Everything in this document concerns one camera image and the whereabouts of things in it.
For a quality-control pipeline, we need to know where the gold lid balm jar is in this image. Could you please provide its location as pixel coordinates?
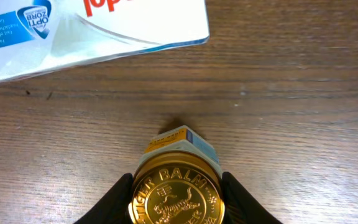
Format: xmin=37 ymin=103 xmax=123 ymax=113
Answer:
xmin=127 ymin=124 xmax=226 ymax=224

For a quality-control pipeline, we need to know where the white blue Panadol box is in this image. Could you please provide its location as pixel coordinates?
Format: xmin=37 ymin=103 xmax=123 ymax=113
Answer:
xmin=0 ymin=0 xmax=209 ymax=82

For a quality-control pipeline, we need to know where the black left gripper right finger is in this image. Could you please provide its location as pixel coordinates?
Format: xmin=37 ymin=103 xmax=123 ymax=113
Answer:
xmin=221 ymin=172 xmax=282 ymax=224

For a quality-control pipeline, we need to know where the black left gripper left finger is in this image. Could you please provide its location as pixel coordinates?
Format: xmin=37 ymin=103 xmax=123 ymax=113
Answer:
xmin=75 ymin=173 xmax=134 ymax=224

